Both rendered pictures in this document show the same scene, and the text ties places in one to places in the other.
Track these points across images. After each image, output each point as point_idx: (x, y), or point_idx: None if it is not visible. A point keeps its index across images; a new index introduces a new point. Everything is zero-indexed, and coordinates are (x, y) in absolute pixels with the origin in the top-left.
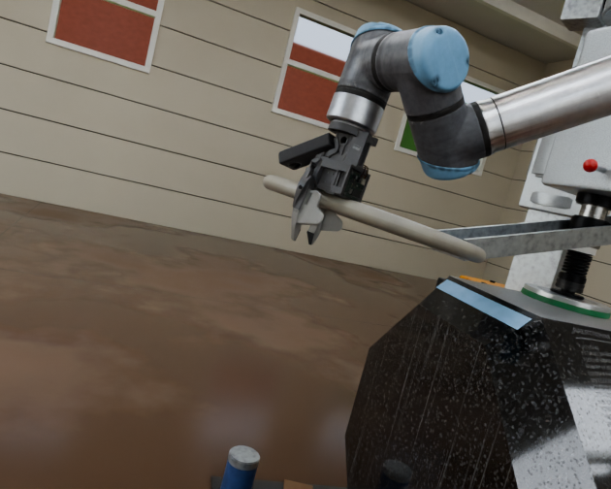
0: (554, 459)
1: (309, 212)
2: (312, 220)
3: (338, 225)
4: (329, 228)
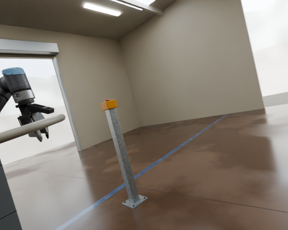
0: None
1: (42, 129)
2: (40, 132)
3: (29, 135)
4: (33, 136)
